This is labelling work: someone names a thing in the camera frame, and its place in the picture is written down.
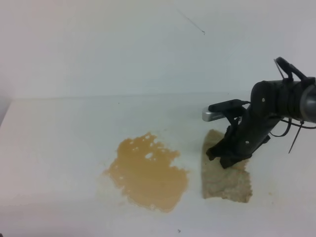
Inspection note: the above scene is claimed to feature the green-beige rag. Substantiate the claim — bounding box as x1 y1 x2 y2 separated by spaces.
201 129 252 203

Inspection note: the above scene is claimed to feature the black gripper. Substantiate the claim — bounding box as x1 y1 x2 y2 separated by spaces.
206 105 280 169

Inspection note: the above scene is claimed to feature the brown coffee stain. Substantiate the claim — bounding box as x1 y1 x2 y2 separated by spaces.
102 132 189 213

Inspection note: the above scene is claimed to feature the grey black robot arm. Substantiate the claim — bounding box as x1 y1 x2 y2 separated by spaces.
202 78 316 168

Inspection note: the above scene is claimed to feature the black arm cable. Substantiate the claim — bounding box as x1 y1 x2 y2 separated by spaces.
269 57 316 154

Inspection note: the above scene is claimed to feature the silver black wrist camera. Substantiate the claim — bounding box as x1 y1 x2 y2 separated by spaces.
202 99 250 122

